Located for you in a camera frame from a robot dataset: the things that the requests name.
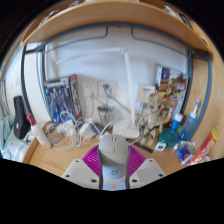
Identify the blue robot model kit box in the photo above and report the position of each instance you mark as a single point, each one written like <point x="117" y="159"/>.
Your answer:
<point x="61" y="98"/>

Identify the white charger adapter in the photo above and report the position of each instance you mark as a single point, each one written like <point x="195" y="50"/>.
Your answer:
<point x="87" y="130"/>

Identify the teal round tin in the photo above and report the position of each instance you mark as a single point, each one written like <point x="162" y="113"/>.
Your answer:
<point x="167" y="137"/>

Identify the blue plaid bed sheet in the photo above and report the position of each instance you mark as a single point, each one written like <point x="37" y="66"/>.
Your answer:
<point x="15" y="148"/>

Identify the clear blue spray bottle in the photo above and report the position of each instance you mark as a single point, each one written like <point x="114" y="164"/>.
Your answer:
<point x="188" y="126"/>

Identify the brown robot figure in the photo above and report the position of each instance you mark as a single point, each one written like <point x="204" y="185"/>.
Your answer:
<point x="171" y="93"/>

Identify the beige wall box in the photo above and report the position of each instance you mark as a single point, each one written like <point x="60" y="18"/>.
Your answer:
<point x="145" y="92"/>

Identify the teal blanket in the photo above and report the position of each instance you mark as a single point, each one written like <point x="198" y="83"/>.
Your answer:
<point x="6" y="128"/>

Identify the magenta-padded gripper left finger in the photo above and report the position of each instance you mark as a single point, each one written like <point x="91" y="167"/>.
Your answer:
<point x="78" y="171"/>

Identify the red yellow snack can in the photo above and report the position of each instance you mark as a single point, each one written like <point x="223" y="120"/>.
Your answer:
<point x="205" y="146"/>

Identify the white bottle with red cap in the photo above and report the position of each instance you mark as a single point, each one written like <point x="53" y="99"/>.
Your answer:
<point x="41" y="135"/>

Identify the clear glass cup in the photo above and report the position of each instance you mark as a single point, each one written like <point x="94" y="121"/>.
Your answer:
<point x="105" y="116"/>

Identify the blue refill pouch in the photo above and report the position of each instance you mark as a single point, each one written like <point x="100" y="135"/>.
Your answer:
<point x="183" y="154"/>

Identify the black ruler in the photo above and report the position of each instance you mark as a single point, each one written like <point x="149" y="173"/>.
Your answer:
<point x="144" y="147"/>

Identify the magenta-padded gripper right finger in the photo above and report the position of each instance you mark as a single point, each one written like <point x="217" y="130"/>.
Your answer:
<point x="150" y="171"/>

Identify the grey computer mouse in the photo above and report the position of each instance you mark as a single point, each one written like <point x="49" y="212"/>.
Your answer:
<point x="113" y="156"/>

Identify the grey metal desk frame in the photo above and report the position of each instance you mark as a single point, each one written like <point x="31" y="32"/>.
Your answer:
<point x="208" y="83"/>

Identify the colourful printed box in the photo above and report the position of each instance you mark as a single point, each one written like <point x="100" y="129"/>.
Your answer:
<point x="166" y="74"/>

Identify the white desk lamp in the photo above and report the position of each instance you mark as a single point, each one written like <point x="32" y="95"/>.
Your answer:
<point x="128" y="83"/>

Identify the blue and white tube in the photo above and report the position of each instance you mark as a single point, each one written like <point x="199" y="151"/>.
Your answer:
<point x="176" y="123"/>

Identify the white wall socket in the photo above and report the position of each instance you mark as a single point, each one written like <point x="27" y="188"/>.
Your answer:
<point x="89" y="89"/>
<point x="111" y="88"/>

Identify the small white square clock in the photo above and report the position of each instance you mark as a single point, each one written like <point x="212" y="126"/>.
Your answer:
<point x="160" y="146"/>

